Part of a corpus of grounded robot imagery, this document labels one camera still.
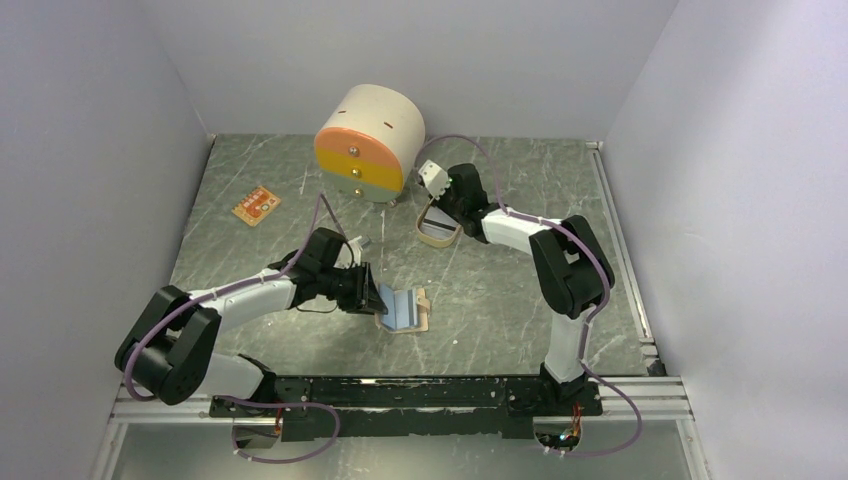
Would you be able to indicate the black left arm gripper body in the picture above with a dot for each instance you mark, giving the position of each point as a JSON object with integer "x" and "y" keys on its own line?
{"x": 346, "y": 284}

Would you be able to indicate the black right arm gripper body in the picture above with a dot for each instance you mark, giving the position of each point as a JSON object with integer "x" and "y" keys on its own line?
{"x": 454, "y": 208}

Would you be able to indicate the stack of cards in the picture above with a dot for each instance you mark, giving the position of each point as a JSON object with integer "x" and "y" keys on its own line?
{"x": 438, "y": 225}

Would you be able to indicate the beige leather card holder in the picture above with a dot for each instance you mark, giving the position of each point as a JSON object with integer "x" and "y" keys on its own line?
{"x": 408, "y": 310}

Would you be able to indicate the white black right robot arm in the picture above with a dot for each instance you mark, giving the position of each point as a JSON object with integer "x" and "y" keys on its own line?
{"x": 574, "y": 274}

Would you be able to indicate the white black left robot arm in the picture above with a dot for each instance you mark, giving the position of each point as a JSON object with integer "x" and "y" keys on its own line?
{"x": 169, "y": 353}

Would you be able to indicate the beige oval card tray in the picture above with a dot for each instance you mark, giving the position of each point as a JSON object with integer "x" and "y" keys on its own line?
{"x": 431, "y": 241}

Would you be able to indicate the orange patterned card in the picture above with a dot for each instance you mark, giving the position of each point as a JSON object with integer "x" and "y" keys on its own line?
{"x": 256, "y": 206}

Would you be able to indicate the round pastel drawer cabinet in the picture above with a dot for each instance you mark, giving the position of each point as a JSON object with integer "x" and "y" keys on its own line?
{"x": 368, "y": 146}

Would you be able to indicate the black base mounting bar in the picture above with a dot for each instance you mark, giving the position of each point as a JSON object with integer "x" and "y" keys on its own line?
{"x": 309, "y": 408}

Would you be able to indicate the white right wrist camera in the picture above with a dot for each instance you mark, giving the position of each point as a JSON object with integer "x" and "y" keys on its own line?
{"x": 434, "y": 178}

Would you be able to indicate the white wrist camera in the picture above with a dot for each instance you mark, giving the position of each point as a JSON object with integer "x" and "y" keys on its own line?
{"x": 359, "y": 243}
{"x": 434, "y": 178}

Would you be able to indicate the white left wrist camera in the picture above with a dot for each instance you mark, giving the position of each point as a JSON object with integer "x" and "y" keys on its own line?
{"x": 359, "y": 243}

